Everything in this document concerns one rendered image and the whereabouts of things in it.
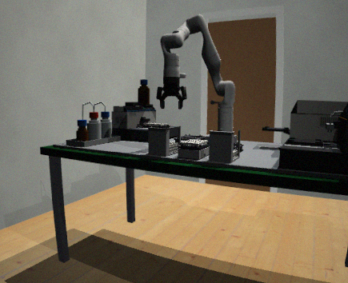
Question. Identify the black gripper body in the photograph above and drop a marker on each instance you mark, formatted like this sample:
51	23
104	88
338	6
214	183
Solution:
171	83

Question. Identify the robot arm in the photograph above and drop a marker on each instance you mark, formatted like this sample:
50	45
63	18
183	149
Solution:
212	60

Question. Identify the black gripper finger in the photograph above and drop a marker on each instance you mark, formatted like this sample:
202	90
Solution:
181	98
161	96

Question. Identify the brown glass bottle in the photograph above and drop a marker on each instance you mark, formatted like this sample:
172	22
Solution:
82	136
144	95

